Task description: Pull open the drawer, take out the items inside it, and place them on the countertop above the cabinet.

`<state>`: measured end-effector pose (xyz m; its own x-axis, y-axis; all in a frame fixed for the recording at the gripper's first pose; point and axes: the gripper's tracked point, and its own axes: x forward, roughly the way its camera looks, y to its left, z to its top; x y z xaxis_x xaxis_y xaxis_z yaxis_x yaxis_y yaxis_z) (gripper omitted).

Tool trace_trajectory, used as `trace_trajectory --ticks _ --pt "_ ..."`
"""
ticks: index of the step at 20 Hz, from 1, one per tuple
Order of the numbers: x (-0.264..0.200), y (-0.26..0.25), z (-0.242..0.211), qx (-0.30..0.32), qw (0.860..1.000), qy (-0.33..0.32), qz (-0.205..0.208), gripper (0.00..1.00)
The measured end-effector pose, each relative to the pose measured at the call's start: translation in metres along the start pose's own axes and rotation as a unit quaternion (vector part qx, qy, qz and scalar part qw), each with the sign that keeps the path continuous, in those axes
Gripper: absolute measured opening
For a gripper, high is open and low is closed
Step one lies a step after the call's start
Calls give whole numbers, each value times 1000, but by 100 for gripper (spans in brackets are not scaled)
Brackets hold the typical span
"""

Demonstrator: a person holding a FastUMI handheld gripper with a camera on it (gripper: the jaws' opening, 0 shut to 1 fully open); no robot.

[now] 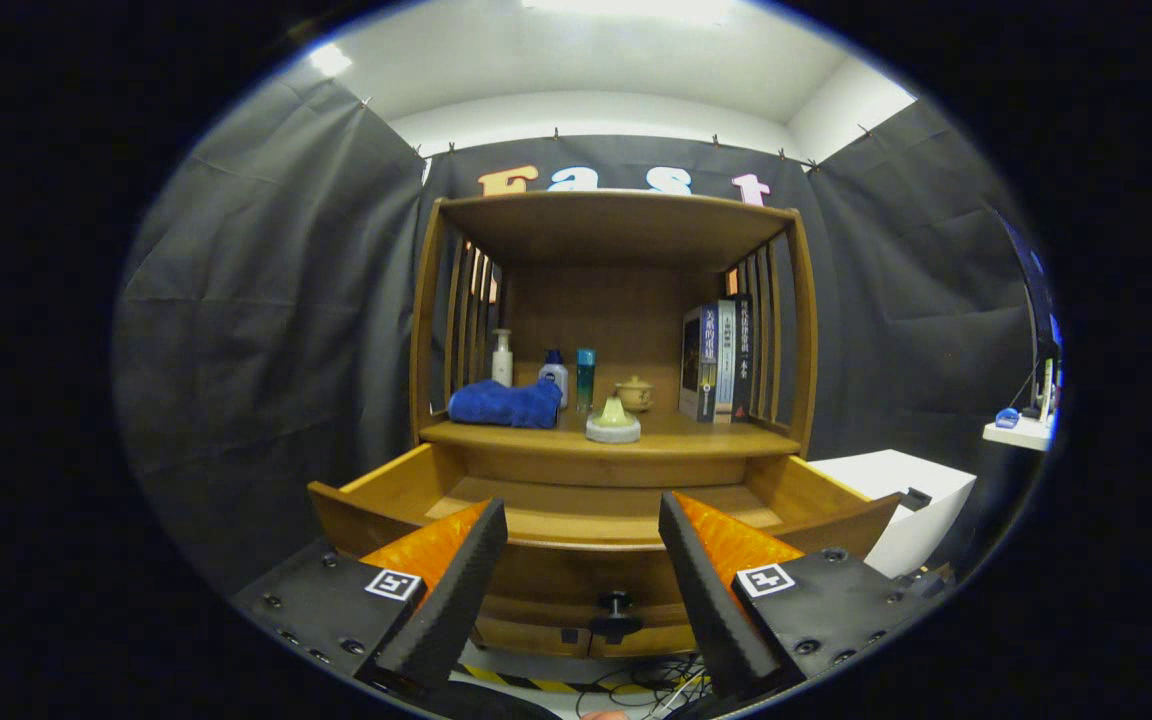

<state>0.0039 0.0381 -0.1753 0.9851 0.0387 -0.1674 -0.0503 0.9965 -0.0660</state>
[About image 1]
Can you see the wooden cabinet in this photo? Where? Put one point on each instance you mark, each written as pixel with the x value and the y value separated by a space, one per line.
pixel 616 310

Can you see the white bottle blue cap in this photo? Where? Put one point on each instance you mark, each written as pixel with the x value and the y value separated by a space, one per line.
pixel 556 378

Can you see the wooden countertop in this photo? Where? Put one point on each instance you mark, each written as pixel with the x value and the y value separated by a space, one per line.
pixel 696 432

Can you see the blue towel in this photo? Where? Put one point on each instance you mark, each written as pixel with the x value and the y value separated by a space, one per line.
pixel 501 405

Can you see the small ceiling light panel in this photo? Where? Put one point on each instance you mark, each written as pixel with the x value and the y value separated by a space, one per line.
pixel 330 60

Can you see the beige lidded teacup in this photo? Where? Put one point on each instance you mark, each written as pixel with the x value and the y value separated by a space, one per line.
pixel 636 392

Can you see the small blue object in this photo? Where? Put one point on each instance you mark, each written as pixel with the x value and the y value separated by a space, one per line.
pixel 1007 417

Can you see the dark blue book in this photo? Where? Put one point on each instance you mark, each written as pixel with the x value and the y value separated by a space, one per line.
pixel 708 360

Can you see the computer monitor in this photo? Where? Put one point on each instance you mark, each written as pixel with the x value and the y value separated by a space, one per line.
pixel 1036 290

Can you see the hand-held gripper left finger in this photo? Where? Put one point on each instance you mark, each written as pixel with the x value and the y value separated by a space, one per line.
pixel 461 605

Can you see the wooden drawer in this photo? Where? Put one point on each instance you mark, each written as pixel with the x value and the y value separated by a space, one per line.
pixel 576 575

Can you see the white book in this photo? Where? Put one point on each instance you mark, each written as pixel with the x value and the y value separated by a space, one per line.
pixel 726 360

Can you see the white desk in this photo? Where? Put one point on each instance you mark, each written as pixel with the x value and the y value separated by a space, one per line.
pixel 1021 434

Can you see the black book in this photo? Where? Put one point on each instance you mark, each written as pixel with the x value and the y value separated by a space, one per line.
pixel 743 360

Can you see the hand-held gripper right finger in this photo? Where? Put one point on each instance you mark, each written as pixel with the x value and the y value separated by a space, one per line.
pixel 711 605

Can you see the teal bottle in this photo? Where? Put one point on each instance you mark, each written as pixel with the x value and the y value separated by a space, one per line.
pixel 586 375

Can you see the white pump bottle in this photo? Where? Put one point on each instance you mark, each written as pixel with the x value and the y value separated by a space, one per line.
pixel 502 368

